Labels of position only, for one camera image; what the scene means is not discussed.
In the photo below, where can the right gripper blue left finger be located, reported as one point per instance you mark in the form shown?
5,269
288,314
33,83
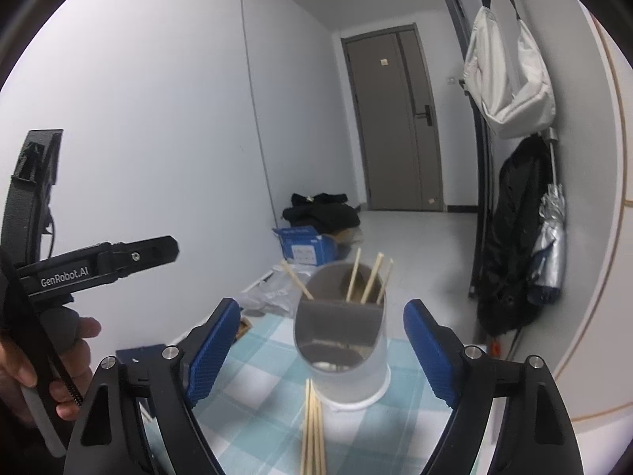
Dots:
206,347

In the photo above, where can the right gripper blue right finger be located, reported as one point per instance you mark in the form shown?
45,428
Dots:
438,350

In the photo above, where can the white utensil holder cup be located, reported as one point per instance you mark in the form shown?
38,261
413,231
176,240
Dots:
343,344

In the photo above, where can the wooden chopstick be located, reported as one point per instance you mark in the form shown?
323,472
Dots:
353,275
318,436
303,289
373,276
385,282
306,443

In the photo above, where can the navy Jordan shoe box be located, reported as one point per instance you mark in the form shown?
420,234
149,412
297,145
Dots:
127,356

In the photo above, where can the brown slipper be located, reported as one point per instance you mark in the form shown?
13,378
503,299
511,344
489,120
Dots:
244,327

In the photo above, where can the black hanging jacket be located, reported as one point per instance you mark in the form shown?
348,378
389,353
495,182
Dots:
503,294

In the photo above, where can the grey plastic bag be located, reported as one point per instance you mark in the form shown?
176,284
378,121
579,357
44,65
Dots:
278,293

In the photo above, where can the silver folded umbrella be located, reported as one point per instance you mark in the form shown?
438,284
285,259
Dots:
549,254

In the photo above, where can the blue cardboard box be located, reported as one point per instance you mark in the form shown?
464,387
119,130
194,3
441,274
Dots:
304,245

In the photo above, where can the black clothes pile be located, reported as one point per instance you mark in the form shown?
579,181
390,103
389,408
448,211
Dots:
326,213

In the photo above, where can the brown entrance door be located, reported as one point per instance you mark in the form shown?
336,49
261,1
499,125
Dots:
395,119

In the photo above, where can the white hanging bag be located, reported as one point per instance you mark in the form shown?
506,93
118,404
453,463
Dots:
513,93

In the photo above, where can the black framed glass door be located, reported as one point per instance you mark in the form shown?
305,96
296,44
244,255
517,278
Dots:
485,164

